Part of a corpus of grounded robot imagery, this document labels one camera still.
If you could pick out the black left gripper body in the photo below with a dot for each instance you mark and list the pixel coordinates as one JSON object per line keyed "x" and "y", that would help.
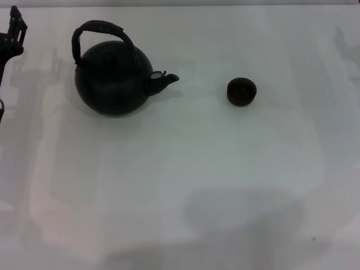
{"x": 8, "y": 46}

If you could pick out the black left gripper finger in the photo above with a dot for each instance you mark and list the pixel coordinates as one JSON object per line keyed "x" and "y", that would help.
{"x": 17, "y": 22}

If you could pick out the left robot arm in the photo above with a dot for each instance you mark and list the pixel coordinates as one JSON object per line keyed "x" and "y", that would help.
{"x": 1, "y": 111}

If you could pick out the small dark teacup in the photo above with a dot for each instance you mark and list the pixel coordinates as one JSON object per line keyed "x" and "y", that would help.
{"x": 241, "y": 92}

